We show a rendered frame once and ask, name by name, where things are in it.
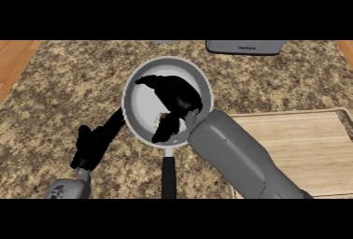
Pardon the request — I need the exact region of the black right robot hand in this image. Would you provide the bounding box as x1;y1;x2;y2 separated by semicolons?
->
134;74;203;145

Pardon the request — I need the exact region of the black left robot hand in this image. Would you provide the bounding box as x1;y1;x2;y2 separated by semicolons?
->
69;106;126;172

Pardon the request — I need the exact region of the pale wooden tray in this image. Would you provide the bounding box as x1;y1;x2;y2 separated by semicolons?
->
227;106;353;200

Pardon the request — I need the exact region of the dark grey appliance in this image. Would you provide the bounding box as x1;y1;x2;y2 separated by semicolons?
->
203;40;286;57

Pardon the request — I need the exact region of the grey pan with black handle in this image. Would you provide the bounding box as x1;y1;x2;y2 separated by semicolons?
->
119;55;215;200

